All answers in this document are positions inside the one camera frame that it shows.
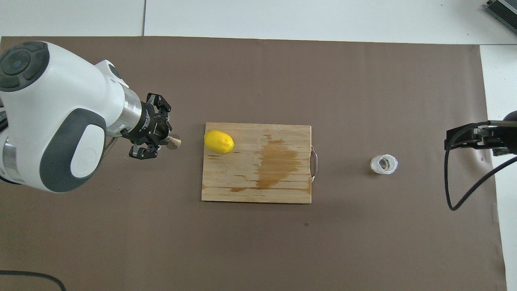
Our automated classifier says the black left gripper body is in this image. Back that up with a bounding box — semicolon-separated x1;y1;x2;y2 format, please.
123;102;161;143

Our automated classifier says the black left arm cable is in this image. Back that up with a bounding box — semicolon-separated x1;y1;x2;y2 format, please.
0;270;67;291

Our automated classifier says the yellow lemon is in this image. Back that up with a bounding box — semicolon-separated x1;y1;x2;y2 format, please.
204;130;235;154

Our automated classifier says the metal jigger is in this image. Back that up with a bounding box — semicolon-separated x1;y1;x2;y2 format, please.
156;122;182;151

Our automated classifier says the brown paper table mat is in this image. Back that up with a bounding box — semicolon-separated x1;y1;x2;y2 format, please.
0;36;507;291

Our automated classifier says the grey metal device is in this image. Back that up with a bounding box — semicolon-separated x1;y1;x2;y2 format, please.
486;0;517;30

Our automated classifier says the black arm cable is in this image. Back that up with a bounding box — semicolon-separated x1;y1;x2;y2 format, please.
0;270;67;291
444;120;517;211

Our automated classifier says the clear textured cup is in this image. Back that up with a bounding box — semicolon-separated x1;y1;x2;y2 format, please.
370;154;399;175

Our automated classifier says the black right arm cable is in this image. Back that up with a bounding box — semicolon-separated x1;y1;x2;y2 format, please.
444;120;517;211

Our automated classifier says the wooden cutting board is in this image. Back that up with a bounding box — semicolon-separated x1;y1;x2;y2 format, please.
201;122;319;204

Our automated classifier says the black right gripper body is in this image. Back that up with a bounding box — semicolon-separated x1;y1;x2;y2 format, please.
483;120;517;156

